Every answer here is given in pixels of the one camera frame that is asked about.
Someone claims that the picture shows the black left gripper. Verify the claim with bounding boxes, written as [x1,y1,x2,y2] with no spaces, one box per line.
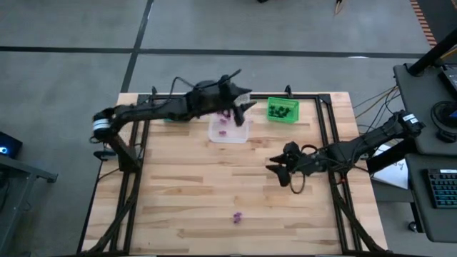
[191,74,258,127]

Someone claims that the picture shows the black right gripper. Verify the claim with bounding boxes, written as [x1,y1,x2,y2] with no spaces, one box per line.
[265,141,328,188]

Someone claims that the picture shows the clear plastic bin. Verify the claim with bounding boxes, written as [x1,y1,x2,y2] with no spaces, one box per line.
[208,105,251,145]

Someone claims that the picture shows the green plastic basket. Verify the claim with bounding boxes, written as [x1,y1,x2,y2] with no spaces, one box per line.
[266,96,301,124]

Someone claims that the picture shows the teal plastic bin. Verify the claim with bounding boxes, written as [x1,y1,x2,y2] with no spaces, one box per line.
[162,116,193,124]

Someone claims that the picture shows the white paper sheet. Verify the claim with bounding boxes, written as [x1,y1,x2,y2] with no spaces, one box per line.
[370,141,410,191]

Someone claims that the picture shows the grey desk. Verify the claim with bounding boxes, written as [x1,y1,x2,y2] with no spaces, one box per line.
[392,62,457,157]
[404,152,457,244]

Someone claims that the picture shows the black connector box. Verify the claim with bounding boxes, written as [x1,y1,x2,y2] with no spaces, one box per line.
[93,149,118,161]

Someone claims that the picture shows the backlit black keyboard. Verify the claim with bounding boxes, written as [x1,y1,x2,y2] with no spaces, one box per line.
[423,167,457,210]

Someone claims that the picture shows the black round headphones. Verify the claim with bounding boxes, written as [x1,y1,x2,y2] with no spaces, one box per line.
[430,100,457,144]

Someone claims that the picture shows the black flat device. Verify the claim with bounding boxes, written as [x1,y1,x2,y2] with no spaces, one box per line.
[438,65,457,101]

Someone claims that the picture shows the black mat with orange stripes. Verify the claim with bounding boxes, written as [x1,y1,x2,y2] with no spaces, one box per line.
[409,0,457,49]

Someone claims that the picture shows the grey metal cart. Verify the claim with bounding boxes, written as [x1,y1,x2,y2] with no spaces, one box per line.
[0,153,59,256]

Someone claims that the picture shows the black box with blue light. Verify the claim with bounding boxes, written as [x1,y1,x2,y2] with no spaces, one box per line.
[0,130,23,160]

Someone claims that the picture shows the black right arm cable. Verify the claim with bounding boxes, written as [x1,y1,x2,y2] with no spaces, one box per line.
[288,170,307,196]

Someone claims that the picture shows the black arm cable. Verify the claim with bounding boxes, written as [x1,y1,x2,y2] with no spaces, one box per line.
[168,76,196,104]
[288,170,307,196]

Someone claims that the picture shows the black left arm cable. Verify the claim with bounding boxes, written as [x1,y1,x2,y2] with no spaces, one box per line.
[168,76,196,104]

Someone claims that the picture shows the tan cable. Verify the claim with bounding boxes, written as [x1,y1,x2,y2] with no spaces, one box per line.
[352,85,400,110]

